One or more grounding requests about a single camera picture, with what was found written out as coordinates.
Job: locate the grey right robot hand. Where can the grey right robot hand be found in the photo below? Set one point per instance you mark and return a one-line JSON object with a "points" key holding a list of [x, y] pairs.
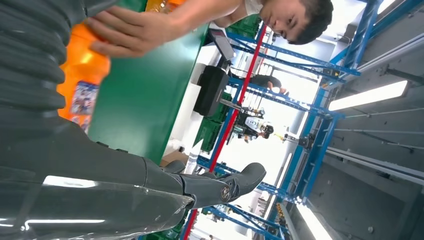
{"points": [[82, 185]]}

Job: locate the yellow taped cardboard sheet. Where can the yellow taped cardboard sheet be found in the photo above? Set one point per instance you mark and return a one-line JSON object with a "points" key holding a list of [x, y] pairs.
{"points": [[159, 5]]}

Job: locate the green table cover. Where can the green table cover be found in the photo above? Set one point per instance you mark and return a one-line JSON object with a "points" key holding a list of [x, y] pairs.
{"points": [[142, 99]]}

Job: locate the grey tablet on stand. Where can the grey tablet on stand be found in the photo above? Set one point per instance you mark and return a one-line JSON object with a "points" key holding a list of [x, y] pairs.
{"points": [[222, 44]]}

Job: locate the brown cardboard box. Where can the brown cardboard box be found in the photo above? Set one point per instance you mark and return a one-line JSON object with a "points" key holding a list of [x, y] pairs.
{"points": [[174, 159]]}

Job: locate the black carrying case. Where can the black carrying case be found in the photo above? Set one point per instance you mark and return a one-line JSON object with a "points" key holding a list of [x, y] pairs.
{"points": [[210, 91]]}

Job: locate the white table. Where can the white table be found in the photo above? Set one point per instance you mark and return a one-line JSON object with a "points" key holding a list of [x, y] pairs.
{"points": [[185, 116]]}

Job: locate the green plastic crates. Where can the green plastic crates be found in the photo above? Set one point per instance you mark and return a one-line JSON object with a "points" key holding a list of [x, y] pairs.
{"points": [[245, 26], [212, 132]]}

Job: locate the person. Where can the person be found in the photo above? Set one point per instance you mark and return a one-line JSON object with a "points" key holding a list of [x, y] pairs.
{"points": [[265, 81], [298, 20]]}

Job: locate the white humanoid robot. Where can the white humanoid robot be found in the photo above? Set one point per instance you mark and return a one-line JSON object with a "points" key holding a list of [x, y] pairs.
{"points": [[253, 124]]}

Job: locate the blue metal rack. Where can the blue metal rack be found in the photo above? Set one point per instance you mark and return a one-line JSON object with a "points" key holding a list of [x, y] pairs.
{"points": [[317, 159]]}

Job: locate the ceiling light panel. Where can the ceiling light panel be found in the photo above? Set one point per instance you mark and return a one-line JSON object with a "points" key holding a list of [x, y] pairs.
{"points": [[309, 223], [367, 96]]}

